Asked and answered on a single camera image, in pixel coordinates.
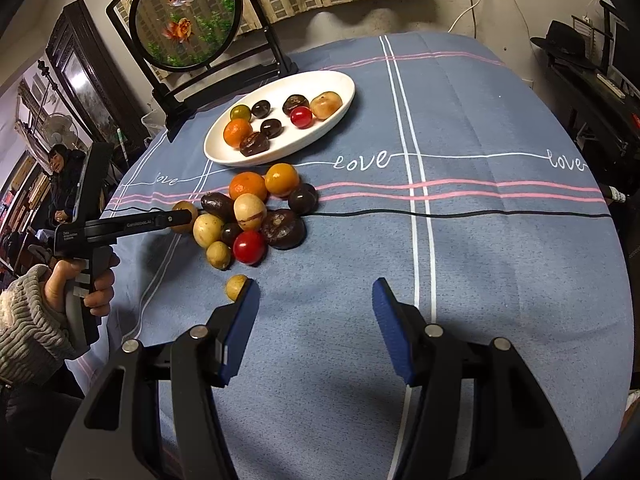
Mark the tan potato-like fruit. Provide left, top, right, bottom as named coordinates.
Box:
left=169, top=200, right=198, bottom=234

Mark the cream round fruit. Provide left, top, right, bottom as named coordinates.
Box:
left=192, top=212, right=224, bottom=249

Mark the dark oblong fruit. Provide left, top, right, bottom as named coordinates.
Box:
left=201, top=192, right=234, bottom=222

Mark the small yellow-green fruit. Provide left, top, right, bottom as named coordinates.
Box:
left=206, top=240, right=232, bottom=270

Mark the large orange mandarin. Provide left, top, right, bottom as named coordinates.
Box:
left=224, top=118, right=253, bottom=150

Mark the small dark plum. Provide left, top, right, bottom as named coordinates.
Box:
left=220, top=222, right=243, bottom=248

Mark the green mandarin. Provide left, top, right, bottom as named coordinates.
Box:
left=229, top=104, right=252, bottom=122

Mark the small yellow fruit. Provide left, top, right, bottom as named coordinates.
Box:
left=224, top=274, right=247, bottom=301

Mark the red cherry tomato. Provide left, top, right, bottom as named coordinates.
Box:
left=288, top=106, right=314, bottom=129
left=232, top=231, right=267, bottom=266

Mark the pale striped melon fruit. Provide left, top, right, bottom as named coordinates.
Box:
left=233, top=193, right=267, bottom=231

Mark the dark plum lone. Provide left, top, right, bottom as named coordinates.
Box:
left=250, top=100, right=271, bottom=119

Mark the yellow-orange persimmon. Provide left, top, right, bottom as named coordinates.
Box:
left=264, top=162, right=300, bottom=197

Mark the tan apple-like fruit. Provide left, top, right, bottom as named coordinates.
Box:
left=309, top=91, right=343, bottom=120

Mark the operator left hand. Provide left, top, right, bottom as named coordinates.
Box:
left=42, top=254, right=120, bottom=318

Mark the person in black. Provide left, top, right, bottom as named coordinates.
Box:
left=48, top=144, right=86, bottom=226

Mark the dark framed mirror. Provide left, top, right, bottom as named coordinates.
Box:
left=46, top=0, right=148, bottom=172

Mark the round goldfish screen on stand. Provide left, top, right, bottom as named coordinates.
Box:
left=106, top=0, right=298, bottom=141

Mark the white oval plate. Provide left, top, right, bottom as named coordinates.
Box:
left=203, top=70, right=356, bottom=167

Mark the blue striped tablecloth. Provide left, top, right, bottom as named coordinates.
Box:
left=67, top=31, right=636, bottom=480

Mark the computer monitor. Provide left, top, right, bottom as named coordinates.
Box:
left=600, top=0, right=639, bottom=96

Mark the black hat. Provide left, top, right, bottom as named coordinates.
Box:
left=529, top=20, right=596, bottom=70

